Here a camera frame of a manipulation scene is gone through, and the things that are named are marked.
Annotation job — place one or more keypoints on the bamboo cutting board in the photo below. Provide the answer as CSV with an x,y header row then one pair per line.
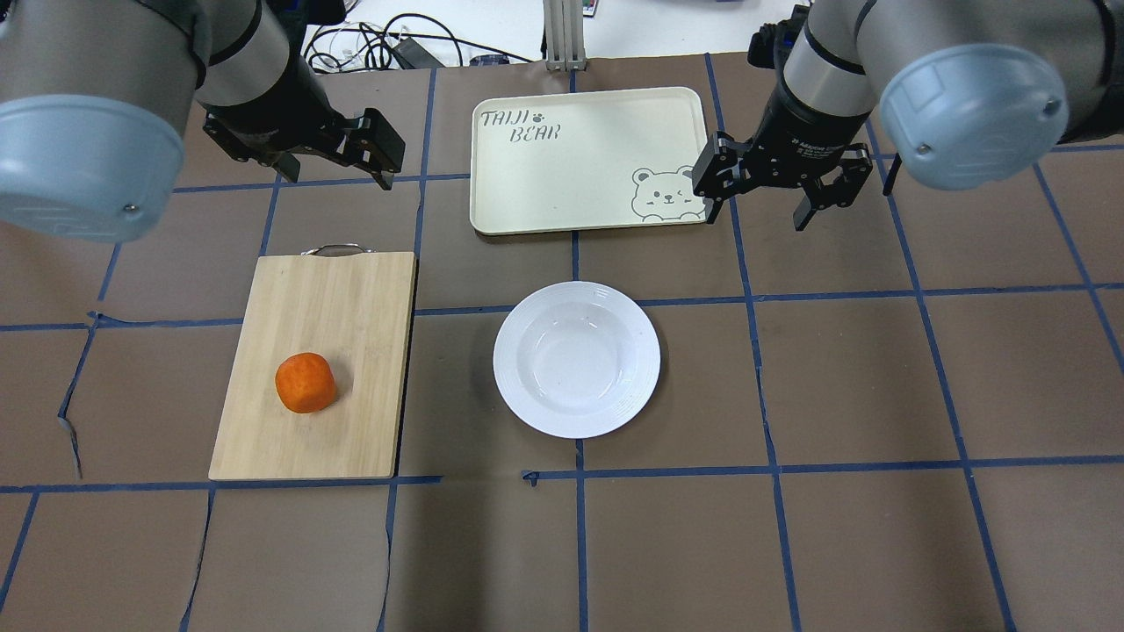
x,y
357,311

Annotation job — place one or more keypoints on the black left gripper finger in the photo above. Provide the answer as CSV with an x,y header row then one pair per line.
x,y
286,165
372,144

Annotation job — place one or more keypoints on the aluminium frame post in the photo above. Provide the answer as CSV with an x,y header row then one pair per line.
x,y
564,36

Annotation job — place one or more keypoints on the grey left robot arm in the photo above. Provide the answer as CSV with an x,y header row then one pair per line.
x,y
97,94

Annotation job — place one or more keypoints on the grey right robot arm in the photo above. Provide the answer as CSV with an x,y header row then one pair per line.
x,y
969,92

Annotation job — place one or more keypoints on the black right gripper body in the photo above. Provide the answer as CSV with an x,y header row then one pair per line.
x,y
797,130

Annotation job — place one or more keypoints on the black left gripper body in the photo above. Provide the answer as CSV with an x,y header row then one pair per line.
x,y
283,112

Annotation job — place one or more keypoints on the black power adapter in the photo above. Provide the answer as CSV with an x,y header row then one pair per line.
x,y
409,54

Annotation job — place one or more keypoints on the orange fruit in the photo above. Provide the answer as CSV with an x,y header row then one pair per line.
x,y
305,383

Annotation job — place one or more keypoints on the white round plate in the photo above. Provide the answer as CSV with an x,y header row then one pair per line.
x,y
576,360

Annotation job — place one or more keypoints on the cream bear tray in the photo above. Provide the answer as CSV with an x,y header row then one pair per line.
x,y
591,160

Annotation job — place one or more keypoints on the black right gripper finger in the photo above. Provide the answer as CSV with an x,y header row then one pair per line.
x,y
720,174
855,166

